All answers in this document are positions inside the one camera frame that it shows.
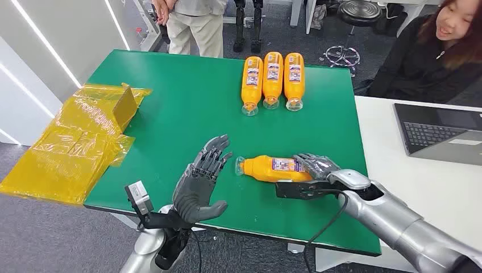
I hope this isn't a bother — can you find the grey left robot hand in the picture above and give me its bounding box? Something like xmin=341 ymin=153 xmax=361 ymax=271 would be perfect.
xmin=172 ymin=134 xmax=234 ymax=225

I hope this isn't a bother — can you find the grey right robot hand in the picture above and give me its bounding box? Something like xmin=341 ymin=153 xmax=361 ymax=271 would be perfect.
xmin=293 ymin=152 xmax=342 ymax=181

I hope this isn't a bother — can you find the orange juice bottle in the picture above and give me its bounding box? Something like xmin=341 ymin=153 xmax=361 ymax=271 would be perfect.
xmin=240 ymin=56 xmax=264 ymax=117
xmin=261 ymin=51 xmax=284 ymax=110
xmin=235 ymin=155 xmax=314 ymax=184
xmin=283 ymin=52 xmax=306 ymax=112

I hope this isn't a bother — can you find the green table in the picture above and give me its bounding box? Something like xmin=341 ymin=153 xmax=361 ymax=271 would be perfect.
xmin=83 ymin=49 xmax=382 ymax=258

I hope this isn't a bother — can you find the white desk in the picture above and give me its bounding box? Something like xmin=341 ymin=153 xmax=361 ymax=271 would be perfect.
xmin=315 ymin=96 xmax=482 ymax=273

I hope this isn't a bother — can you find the dark grey laptop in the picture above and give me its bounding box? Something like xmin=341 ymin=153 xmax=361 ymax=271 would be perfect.
xmin=392 ymin=102 xmax=482 ymax=167

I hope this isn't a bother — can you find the yellow film wrapped cardboard box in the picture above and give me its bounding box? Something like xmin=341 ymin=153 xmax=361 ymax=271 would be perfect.
xmin=0 ymin=82 xmax=153 ymax=207

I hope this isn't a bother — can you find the seated person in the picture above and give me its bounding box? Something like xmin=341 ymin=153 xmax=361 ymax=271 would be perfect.
xmin=367 ymin=0 xmax=482 ymax=104

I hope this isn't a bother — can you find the grey cloth bag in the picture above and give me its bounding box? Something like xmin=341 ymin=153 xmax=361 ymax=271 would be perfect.
xmin=310 ymin=3 xmax=327 ymax=31

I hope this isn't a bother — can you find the white background table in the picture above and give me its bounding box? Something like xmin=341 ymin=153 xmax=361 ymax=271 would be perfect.
xmin=289 ymin=0 xmax=443 ymax=38

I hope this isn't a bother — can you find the black robot leg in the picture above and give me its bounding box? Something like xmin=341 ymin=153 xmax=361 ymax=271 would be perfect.
xmin=251 ymin=0 xmax=264 ymax=54
xmin=232 ymin=0 xmax=246 ymax=53

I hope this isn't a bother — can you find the standing person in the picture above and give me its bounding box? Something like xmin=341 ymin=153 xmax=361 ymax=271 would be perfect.
xmin=151 ymin=0 xmax=228 ymax=59

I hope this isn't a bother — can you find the black round stool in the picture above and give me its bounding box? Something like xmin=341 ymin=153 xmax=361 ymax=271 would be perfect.
xmin=320 ymin=0 xmax=383 ymax=78

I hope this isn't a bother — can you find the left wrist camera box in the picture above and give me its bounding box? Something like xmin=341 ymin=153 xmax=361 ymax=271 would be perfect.
xmin=124 ymin=180 xmax=155 ymax=216

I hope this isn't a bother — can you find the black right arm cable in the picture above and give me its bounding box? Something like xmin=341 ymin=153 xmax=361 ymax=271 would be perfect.
xmin=303 ymin=190 xmax=349 ymax=273

